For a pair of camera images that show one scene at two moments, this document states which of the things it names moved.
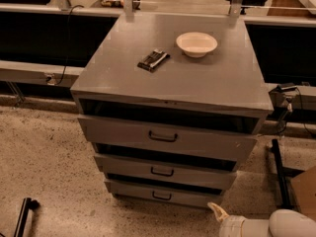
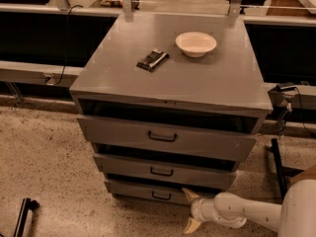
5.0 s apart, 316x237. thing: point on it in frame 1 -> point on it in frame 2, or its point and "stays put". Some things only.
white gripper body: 231,227 -> 197,208
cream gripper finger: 219,213 -> 191,196
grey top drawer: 171,138 stays put
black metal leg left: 28,203 stays put
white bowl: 197,44 stays put
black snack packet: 156,57 stays put
